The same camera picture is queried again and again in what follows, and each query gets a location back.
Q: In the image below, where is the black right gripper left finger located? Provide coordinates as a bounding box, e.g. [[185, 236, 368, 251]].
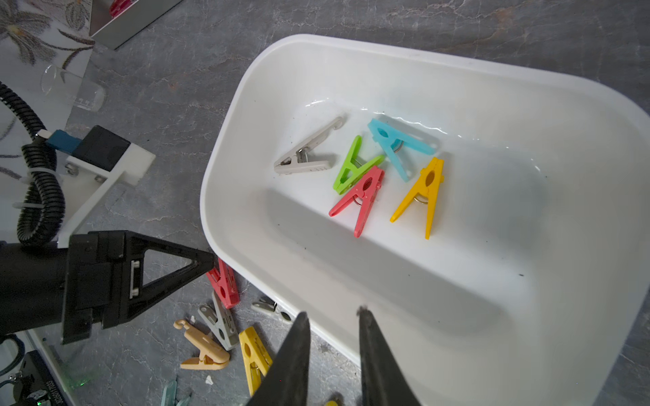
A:
[[247, 311, 311, 406]]

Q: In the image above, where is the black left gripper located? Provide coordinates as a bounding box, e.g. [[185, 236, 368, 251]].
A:
[[1, 231, 216, 343]]

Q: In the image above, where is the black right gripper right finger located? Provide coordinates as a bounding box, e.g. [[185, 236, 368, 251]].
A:
[[357, 306, 420, 405]]

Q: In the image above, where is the red clothespin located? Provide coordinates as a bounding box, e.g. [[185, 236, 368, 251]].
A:
[[207, 257, 240, 310], [328, 166, 385, 238]]

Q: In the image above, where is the yellow clothespin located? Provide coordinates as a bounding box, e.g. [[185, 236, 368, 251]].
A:
[[239, 326, 273, 396], [390, 157, 445, 240]]

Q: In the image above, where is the lime green clothespin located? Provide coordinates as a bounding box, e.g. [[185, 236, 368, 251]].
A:
[[333, 135, 385, 195]]

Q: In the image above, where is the grey clothespin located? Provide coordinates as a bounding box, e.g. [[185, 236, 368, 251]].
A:
[[198, 292, 239, 351], [274, 116, 345, 175]]

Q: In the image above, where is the turquoise clothespin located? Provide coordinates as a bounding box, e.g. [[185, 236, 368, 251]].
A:
[[367, 118, 436, 182]]

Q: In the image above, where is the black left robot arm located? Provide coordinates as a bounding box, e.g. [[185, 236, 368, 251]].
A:
[[1, 86, 216, 405]]

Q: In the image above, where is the white plastic storage box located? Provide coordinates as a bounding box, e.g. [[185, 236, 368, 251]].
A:
[[201, 35, 649, 405]]

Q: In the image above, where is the dark teal clothespin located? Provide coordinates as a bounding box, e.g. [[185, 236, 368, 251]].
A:
[[251, 296, 294, 324]]

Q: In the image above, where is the beige clothespin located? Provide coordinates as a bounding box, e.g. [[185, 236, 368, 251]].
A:
[[174, 320, 230, 370]]

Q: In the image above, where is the sage green clothespin left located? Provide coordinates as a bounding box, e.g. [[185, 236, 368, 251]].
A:
[[161, 379, 191, 406]]

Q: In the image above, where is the clear plastic cup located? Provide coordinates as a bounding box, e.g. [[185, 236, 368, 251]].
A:
[[40, 64, 107, 113]]

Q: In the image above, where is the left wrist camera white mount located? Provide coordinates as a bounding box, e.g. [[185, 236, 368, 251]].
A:
[[37, 125, 156, 249]]

